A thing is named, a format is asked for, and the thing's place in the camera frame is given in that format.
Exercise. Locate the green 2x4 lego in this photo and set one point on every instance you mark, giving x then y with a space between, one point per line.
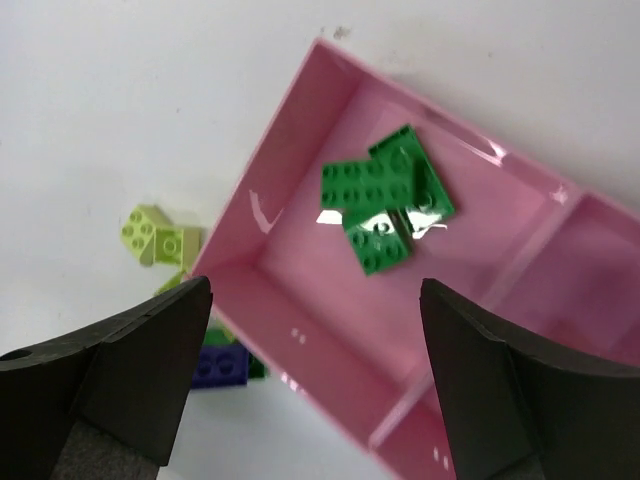
361 185

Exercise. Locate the dark blue lego brick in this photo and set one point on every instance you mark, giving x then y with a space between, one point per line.
221 366

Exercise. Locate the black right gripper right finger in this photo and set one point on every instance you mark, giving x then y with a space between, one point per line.
517 405

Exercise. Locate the large pink container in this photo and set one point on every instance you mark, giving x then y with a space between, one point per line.
291 287

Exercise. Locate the small pink container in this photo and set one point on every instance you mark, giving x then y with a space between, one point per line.
580 291

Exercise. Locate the green sloped lego piece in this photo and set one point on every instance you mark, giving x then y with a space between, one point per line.
431 205

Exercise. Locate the green stepped lego assembly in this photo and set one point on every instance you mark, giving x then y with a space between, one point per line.
379 239

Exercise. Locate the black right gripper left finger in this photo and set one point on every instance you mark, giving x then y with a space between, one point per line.
126 377

